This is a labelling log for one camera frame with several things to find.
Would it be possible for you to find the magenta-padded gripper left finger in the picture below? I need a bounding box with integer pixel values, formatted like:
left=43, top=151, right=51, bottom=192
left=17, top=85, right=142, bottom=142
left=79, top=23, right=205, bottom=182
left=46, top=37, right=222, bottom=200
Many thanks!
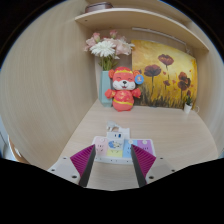
left=47, top=143, right=98, bottom=188

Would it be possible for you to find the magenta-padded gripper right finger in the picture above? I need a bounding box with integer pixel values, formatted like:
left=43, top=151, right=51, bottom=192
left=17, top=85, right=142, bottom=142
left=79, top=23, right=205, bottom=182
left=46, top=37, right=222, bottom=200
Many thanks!
left=129, top=143, right=178, bottom=188

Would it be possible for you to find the white charger with cartoon sticker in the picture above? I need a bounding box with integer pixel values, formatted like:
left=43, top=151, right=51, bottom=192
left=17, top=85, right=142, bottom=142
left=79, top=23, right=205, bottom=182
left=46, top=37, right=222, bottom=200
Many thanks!
left=106, top=131, right=126, bottom=152

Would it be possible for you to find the pastel multicolour power strip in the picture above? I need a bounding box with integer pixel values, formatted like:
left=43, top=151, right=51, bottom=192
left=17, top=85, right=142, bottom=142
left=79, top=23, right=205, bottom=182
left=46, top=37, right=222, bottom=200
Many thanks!
left=92, top=135, right=157, bottom=165

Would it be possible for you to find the small potted plant white pot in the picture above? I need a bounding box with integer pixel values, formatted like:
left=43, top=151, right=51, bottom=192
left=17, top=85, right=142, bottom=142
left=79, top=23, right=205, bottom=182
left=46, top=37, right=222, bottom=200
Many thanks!
left=183, top=94, right=194, bottom=115

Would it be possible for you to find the red plush mouse toy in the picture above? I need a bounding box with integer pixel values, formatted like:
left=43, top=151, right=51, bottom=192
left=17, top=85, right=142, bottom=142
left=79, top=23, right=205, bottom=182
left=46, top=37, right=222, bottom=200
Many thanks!
left=104, top=66, right=145, bottom=112

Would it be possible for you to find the light blue vase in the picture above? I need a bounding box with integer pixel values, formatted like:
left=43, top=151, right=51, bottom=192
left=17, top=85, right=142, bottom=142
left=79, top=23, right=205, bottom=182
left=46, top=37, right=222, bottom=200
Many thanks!
left=99, top=69, right=114, bottom=108

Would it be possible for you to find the yellow poppy flower painting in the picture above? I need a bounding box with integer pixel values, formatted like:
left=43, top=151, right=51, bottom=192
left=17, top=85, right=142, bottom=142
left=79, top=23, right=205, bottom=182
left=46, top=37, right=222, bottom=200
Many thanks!
left=131, top=39, right=199, bottom=110

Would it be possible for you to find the pink and white flower bouquet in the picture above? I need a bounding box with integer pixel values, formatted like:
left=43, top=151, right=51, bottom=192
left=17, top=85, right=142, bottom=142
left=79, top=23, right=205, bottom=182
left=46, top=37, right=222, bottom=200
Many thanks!
left=83, top=29, right=136, bottom=72

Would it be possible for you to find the white light bar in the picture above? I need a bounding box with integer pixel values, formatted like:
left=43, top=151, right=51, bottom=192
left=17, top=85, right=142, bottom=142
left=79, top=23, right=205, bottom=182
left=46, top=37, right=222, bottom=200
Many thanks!
left=131, top=27, right=188, bottom=47

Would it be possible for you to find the wooden shelf unit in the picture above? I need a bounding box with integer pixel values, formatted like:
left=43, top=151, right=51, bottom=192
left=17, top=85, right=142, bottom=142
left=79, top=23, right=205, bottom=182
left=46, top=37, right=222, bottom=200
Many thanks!
left=74, top=0, right=210, bottom=53

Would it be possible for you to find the white plug with cable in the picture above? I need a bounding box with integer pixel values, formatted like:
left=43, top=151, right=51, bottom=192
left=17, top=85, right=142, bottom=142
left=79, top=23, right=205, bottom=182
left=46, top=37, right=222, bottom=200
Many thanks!
left=105, top=120, right=132, bottom=135

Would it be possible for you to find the white cable loop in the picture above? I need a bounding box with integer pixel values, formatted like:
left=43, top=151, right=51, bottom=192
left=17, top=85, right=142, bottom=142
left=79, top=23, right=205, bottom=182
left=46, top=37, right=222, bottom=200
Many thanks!
left=191, top=104, right=201, bottom=115

